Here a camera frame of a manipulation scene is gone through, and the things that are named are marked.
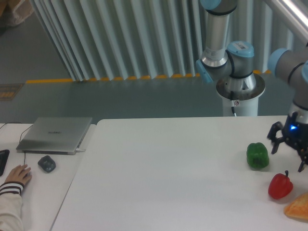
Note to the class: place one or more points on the cardboard box in wrap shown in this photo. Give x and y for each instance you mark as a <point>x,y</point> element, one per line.
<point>14,12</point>

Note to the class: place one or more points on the orange bread loaf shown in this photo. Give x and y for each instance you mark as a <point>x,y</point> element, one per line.
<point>298,208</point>

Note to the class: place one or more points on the silver closed laptop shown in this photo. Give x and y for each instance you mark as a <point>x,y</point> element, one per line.
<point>55,135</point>

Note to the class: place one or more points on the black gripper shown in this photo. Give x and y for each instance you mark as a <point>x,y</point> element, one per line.
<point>295,134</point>

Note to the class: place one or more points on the corrugated white partition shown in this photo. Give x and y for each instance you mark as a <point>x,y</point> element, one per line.
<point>113,39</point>

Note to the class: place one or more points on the white laptop plug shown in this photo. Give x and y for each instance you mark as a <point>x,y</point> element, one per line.
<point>80,150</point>

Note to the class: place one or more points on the green bell pepper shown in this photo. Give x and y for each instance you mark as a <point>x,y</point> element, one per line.
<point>257,155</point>

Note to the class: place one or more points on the red bell pepper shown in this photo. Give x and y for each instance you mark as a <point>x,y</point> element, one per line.
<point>280,186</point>

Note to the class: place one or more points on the dark grey small device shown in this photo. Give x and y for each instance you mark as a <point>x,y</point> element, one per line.
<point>47,164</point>

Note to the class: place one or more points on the white sleeved forearm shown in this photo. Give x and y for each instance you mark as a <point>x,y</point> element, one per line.
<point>10,206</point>

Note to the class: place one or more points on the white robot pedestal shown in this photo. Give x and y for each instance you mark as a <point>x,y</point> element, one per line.
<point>240,96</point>

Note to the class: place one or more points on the black keyboard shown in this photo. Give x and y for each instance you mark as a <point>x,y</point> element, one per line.
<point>4,154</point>

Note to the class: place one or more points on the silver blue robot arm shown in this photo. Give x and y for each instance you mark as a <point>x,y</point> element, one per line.
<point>231,66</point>

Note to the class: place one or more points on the person's hand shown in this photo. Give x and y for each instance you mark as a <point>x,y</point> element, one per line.
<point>17,174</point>

